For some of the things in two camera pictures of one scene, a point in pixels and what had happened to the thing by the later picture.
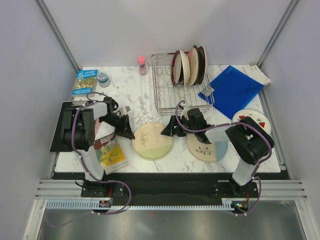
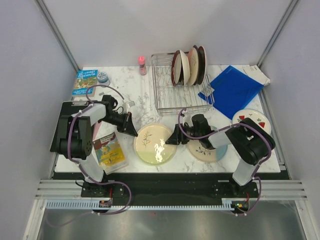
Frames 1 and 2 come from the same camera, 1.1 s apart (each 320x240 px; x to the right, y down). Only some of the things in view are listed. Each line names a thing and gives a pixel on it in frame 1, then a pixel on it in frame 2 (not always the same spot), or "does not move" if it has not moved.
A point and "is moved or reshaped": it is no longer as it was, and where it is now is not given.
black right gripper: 168,131 to 173,139
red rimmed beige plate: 176,68 does not move
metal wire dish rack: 168,97 does not move
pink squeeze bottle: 142,68 does not move
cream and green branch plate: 149,144 is moved or reshaped
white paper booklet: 254,72 does not move
